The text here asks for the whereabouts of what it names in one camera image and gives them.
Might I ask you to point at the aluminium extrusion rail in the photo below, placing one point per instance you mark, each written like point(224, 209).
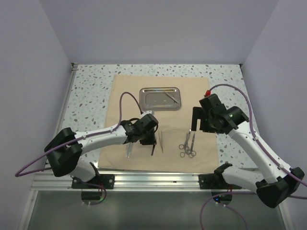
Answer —
point(148, 181)

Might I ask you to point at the thin pointed steel tweezers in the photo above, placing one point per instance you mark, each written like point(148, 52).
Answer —
point(161, 141)

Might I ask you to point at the stainless steel instrument tray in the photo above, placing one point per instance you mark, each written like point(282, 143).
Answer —
point(154, 99)

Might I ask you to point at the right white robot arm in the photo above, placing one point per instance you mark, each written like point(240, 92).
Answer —
point(274, 182)

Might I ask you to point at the steel clamp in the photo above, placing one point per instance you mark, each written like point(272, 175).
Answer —
point(185, 145)

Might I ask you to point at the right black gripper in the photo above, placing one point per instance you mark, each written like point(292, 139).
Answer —
point(198, 112)

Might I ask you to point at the steel surgical scissors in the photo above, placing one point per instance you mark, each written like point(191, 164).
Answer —
point(192, 152)

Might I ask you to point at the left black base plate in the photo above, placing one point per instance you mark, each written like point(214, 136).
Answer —
point(105, 180)

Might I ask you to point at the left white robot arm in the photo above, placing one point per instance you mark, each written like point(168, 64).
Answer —
point(66, 148)

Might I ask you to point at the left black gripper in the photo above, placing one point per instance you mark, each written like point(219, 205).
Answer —
point(152, 140)

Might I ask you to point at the steel forceps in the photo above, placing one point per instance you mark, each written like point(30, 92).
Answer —
point(183, 153)

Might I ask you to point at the beige cloth wrap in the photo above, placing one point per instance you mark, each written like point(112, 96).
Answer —
point(173, 126)

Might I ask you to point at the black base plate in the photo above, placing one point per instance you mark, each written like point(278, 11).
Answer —
point(105, 180)
point(212, 182)

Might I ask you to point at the left side aluminium rail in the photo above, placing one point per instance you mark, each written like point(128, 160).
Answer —
point(74, 67)

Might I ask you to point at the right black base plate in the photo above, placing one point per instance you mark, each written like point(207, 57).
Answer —
point(212, 182)

